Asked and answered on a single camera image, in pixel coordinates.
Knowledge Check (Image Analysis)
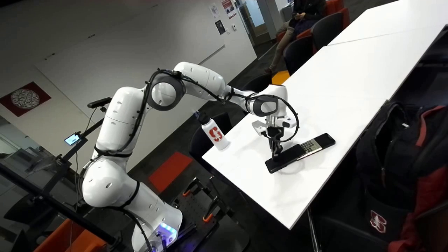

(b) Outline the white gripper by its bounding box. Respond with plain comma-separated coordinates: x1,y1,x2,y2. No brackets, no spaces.
252,113,294,156

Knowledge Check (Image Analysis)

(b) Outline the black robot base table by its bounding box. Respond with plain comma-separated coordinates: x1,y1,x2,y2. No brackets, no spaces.
0,158,254,252

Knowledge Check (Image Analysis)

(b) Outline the black red jacket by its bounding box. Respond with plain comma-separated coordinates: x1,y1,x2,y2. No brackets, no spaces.
355,26,448,252

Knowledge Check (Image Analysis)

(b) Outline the seated person in black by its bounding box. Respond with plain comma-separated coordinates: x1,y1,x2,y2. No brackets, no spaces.
266,0,327,72

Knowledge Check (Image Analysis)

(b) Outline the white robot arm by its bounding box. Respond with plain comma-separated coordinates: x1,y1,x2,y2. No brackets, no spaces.
82,61,299,252

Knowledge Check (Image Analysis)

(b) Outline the red framed wall picture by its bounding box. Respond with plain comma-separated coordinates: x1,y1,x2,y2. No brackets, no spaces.
0,81,51,116

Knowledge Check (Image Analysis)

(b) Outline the black camera on boom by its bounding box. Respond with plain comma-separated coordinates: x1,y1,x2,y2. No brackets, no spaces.
87,96,112,109

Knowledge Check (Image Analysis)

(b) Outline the orange handled clamp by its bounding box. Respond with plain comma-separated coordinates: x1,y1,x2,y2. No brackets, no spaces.
181,176,222,222

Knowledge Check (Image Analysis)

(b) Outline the black calculator slide cover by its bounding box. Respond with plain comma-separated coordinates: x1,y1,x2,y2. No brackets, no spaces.
266,144,306,173

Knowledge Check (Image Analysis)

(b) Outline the white water bottle black cap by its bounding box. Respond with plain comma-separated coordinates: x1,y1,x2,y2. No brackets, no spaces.
201,116,230,149

